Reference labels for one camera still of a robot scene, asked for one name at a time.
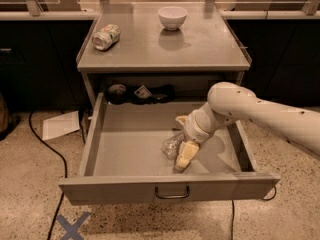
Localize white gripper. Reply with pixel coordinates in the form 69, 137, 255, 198
175, 109, 213, 171

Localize clear plastic water bottle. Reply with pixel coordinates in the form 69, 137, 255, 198
161, 132, 185, 160

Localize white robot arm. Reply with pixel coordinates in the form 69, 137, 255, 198
175, 82, 320, 171

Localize open grey top drawer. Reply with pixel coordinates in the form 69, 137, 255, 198
59, 94, 280, 205

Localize grey metal cabinet counter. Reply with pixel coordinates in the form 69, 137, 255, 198
77, 2, 251, 103

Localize white ceramic bowl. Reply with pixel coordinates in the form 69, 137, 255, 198
158, 6, 188, 31

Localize white paper sheet on floor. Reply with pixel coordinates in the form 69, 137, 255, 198
42, 111, 80, 140

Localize blue tape cross mark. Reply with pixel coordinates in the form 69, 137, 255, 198
57, 212, 90, 240

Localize black metal drawer handle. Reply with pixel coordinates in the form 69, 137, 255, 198
154, 186, 190, 200

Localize black cable bundle with tag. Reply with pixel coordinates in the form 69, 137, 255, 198
105, 82, 177, 106

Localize black floor cable right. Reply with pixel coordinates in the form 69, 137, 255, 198
229, 185, 278, 240

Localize black floor cable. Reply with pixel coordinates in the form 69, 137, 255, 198
28, 110, 69, 240
229, 185, 278, 240

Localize black floor cable left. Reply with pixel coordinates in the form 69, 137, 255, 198
28, 110, 69, 240

